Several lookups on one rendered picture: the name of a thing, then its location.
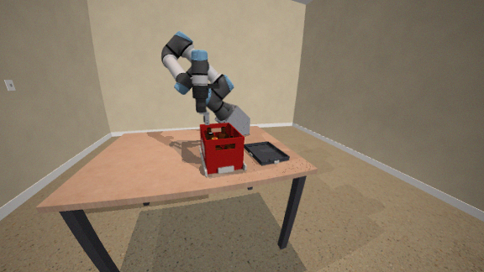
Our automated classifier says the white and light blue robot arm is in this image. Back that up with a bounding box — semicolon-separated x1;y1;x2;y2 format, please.
161;31;234;121

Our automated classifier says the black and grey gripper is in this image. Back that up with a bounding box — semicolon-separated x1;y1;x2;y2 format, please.
191;76;219;125

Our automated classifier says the red crate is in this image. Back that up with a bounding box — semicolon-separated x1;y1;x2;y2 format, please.
200;123;245;174

